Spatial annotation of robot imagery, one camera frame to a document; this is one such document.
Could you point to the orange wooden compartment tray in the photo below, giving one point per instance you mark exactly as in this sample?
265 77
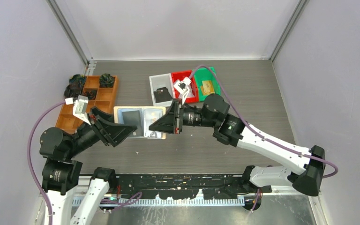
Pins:
105 101

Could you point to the red plastic bin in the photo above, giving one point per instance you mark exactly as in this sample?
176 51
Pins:
193 96

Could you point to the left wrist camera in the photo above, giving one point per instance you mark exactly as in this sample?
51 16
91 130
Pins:
79 108

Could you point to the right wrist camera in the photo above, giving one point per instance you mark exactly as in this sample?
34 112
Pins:
183 88

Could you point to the white plastic bin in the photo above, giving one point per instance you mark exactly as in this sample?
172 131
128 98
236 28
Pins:
159 81

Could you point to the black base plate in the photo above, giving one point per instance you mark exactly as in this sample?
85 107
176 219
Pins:
183 190

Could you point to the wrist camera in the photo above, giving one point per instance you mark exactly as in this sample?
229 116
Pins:
79 108
183 88

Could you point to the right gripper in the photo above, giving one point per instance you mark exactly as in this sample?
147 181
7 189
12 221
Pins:
169 122

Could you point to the dark fabric bundle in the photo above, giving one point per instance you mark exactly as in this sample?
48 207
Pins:
91 94
78 80
106 81
72 91

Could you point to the green plastic bin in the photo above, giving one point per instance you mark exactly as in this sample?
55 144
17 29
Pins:
201 75

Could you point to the gold card in green bin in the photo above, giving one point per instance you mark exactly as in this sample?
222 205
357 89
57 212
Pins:
207 87

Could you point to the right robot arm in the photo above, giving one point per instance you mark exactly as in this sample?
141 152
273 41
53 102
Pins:
301 168

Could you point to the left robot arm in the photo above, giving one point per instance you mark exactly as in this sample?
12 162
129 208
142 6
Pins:
61 172

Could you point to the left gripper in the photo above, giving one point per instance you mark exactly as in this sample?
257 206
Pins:
104 125

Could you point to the beige card holder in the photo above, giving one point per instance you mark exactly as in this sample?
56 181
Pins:
116 115

